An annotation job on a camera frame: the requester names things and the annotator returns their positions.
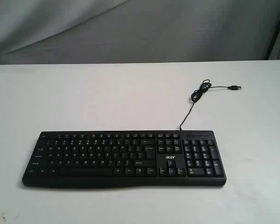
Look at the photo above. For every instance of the black Acer keyboard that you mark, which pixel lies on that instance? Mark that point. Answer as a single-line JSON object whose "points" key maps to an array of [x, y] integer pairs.
{"points": [[106, 159]]}

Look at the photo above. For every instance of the grey backdrop cloth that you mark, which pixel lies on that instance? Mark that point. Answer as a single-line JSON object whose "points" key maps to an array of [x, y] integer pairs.
{"points": [[135, 31]]}

